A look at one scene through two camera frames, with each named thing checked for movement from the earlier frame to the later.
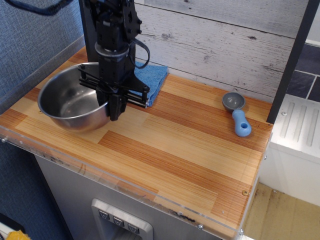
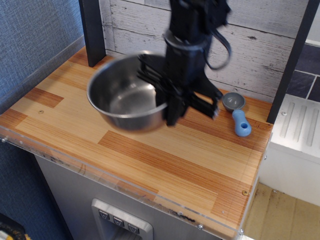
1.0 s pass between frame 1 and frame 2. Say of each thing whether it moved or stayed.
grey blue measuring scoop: stayed
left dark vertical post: stayed
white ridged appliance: stayed
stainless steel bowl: moved
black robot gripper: moved
